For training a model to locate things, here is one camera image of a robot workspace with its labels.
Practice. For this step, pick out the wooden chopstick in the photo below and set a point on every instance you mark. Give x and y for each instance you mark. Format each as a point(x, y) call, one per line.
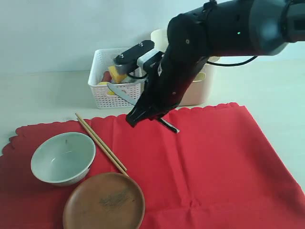
point(103, 148)
point(100, 140)

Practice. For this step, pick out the cream plastic bin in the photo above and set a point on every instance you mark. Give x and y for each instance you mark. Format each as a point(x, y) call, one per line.
point(198, 92)

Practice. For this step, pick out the steel table knife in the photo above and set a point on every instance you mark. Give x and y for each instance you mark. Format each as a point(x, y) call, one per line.
point(132, 101)

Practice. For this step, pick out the yellow cheese wedge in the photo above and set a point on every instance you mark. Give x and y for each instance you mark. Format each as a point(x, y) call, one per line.
point(116, 77)

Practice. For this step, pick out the pale green ceramic bowl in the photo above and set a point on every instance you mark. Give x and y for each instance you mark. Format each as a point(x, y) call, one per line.
point(64, 159)

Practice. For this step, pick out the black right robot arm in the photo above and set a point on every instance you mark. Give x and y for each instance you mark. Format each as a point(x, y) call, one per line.
point(232, 28)

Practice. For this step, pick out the milk carton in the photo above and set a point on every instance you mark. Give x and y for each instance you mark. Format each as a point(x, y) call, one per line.
point(128, 78)

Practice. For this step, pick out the brown wooden plate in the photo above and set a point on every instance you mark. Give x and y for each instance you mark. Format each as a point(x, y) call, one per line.
point(105, 201)

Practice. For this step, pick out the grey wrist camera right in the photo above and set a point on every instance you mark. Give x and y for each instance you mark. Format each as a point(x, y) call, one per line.
point(137, 56)

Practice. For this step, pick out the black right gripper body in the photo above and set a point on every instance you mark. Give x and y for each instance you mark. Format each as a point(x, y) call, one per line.
point(169, 83)

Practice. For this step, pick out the white perforated plastic basket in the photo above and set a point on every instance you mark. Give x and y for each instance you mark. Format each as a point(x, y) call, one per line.
point(102, 59)

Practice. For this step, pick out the red sausage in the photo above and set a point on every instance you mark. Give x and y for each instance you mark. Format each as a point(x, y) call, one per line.
point(106, 77)

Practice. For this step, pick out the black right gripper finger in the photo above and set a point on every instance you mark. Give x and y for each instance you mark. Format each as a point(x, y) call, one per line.
point(138, 114)

